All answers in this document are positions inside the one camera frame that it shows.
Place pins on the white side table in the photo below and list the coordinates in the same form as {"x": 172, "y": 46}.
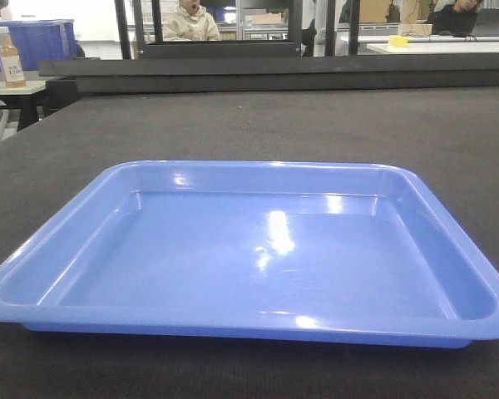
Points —
{"x": 24, "y": 98}

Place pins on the person in beige jacket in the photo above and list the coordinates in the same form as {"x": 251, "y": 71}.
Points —
{"x": 190, "y": 23}

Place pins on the large blue storage crate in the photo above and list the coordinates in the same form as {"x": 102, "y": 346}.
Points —
{"x": 42, "y": 40}

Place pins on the orange juice bottle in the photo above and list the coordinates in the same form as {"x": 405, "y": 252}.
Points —
{"x": 10, "y": 61}

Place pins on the person in dark clothes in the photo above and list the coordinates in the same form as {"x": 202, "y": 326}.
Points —
{"x": 457, "y": 18}

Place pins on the yellow box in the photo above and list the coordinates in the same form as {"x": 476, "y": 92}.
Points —
{"x": 397, "y": 41}

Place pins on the blue plastic tray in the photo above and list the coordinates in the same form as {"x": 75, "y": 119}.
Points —
{"x": 353, "y": 253}

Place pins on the white desk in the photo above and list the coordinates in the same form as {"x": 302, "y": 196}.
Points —
{"x": 429, "y": 48}

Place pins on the black metal frame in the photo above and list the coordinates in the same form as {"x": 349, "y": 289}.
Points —
{"x": 225, "y": 29}

